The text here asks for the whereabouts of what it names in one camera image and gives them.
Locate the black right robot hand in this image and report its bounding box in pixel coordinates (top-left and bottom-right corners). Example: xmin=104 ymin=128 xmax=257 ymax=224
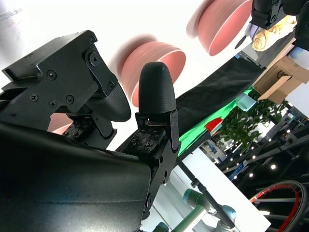
xmin=0 ymin=30 xmax=181 ymax=232

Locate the red black hoop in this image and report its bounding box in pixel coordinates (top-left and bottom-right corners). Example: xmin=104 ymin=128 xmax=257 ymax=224
xmin=248 ymin=180 xmax=309 ymax=232

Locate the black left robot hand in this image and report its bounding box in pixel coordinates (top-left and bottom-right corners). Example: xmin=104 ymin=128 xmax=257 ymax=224
xmin=250 ymin=0 xmax=302 ymax=30

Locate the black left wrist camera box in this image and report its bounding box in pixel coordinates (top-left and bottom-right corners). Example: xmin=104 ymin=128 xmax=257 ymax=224
xmin=293 ymin=4 xmax=309 ymax=52

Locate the green leafy plant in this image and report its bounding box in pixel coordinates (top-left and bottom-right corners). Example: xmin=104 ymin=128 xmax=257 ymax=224
xmin=218 ymin=90 xmax=288 ymax=154

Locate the black tripod pole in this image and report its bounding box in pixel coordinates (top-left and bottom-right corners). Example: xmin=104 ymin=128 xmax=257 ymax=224
xmin=178 ymin=160 xmax=236 ymax=229

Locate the red plastic block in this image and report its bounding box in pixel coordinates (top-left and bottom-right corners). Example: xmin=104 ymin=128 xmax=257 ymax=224
xmin=204 ymin=117 xmax=224 ymax=133

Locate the pink plastic bowl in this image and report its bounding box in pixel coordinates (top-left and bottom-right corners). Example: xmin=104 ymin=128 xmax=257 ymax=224
xmin=118 ymin=40 xmax=187 ymax=110
xmin=49 ymin=113 xmax=73 ymax=135
xmin=197 ymin=0 xmax=254 ymax=57

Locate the translucent teal plastic container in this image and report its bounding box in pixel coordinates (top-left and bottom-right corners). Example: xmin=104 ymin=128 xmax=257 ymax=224
xmin=236 ymin=93 xmax=256 ymax=112

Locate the brown cardboard box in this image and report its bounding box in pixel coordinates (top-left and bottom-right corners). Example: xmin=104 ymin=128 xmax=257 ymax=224
xmin=252 ymin=55 xmax=309 ymax=104

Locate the green cloth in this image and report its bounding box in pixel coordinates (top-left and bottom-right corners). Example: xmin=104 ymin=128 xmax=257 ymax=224
xmin=177 ymin=88 xmax=256 ymax=158

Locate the black backdrop cloth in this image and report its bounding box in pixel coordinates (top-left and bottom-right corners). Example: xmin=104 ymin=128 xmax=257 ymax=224
xmin=115 ymin=57 xmax=266 ymax=158

